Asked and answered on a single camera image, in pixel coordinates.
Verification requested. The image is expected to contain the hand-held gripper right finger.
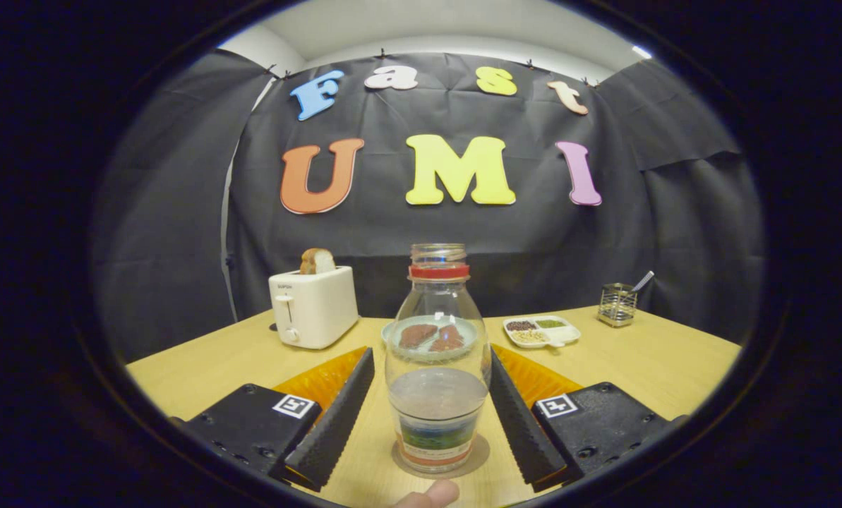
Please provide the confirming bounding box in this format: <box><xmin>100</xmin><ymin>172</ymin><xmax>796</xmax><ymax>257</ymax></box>
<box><xmin>489</xmin><ymin>343</ymin><xmax>686</xmax><ymax>493</ymax></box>

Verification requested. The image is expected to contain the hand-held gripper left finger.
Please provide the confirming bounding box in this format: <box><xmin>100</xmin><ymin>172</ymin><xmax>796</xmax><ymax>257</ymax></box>
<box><xmin>181</xmin><ymin>346</ymin><xmax>377</xmax><ymax>493</ymax></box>

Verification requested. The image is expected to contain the brown round coaster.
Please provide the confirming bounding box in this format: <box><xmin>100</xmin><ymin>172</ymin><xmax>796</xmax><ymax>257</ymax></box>
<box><xmin>391</xmin><ymin>434</ymin><xmax>491</xmax><ymax>480</ymax></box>

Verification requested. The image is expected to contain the clear juice bottle red ring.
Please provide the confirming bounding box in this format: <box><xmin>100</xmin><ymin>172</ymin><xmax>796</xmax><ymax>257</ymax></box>
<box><xmin>385</xmin><ymin>243</ymin><xmax>493</xmax><ymax>473</ymax></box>

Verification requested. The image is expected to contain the white divided dish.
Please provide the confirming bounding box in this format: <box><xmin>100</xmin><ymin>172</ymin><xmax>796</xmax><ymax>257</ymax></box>
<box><xmin>503</xmin><ymin>315</ymin><xmax>582</xmax><ymax>349</ymax></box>

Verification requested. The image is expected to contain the pale green plate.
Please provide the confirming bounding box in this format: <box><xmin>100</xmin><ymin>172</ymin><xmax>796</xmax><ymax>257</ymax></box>
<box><xmin>381</xmin><ymin>314</ymin><xmax>479</xmax><ymax>364</ymax></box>

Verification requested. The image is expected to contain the brown meat piece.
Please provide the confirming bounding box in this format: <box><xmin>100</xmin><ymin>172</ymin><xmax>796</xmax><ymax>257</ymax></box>
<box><xmin>429</xmin><ymin>325</ymin><xmax>465</xmax><ymax>353</ymax></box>
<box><xmin>399</xmin><ymin>323</ymin><xmax>439</xmax><ymax>350</ymax></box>

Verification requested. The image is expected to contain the white toaster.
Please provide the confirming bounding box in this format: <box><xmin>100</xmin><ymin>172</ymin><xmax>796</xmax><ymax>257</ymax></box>
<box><xmin>268</xmin><ymin>265</ymin><xmax>360</xmax><ymax>351</ymax></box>

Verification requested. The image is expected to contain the wooden table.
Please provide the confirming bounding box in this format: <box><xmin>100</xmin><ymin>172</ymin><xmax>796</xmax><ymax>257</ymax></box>
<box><xmin>126</xmin><ymin>305</ymin><xmax>742</xmax><ymax>508</ymax></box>

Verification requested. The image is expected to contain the bread slice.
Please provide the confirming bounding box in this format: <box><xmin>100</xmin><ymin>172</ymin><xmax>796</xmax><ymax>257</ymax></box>
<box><xmin>299</xmin><ymin>248</ymin><xmax>337</xmax><ymax>275</ymax></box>

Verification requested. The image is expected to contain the wire mesh holder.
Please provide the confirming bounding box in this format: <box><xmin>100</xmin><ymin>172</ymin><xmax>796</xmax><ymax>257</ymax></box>
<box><xmin>598</xmin><ymin>283</ymin><xmax>638</xmax><ymax>328</ymax></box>

